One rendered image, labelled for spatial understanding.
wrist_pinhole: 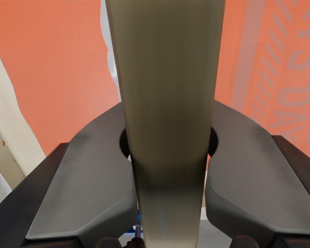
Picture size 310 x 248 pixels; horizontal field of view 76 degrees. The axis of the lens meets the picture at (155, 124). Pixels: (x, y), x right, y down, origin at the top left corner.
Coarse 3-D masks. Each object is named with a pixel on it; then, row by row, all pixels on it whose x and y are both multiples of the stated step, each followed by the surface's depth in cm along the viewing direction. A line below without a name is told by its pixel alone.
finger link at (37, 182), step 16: (64, 144) 8; (48, 160) 7; (32, 176) 7; (48, 176) 7; (16, 192) 6; (32, 192) 6; (0, 208) 6; (16, 208) 6; (32, 208) 6; (0, 224) 5; (16, 224) 5; (0, 240) 5; (16, 240) 5; (64, 240) 5
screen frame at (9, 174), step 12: (0, 144) 30; (0, 156) 30; (12, 156) 32; (0, 168) 30; (12, 168) 32; (0, 180) 30; (12, 180) 32; (0, 192) 32; (204, 192) 36; (204, 204) 34; (204, 216) 35
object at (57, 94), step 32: (32, 64) 24; (64, 64) 24; (96, 64) 24; (224, 64) 24; (32, 96) 26; (64, 96) 26; (96, 96) 26; (224, 96) 26; (32, 128) 29; (64, 128) 29
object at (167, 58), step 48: (144, 0) 4; (192, 0) 4; (144, 48) 5; (192, 48) 5; (144, 96) 6; (192, 96) 6; (144, 144) 7; (192, 144) 7; (144, 192) 8; (192, 192) 8; (144, 240) 11; (192, 240) 10
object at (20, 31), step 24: (0, 0) 20; (24, 0) 20; (48, 0) 20; (72, 0) 20; (96, 0) 20; (240, 0) 20; (0, 24) 22; (24, 24) 22; (48, 24) 22; (72, 24) 22; (96, 24) 22; (0, 48) 23; (24, 48) 23; (48, 48) 23; (72, 48) 23; (96, 48) 23
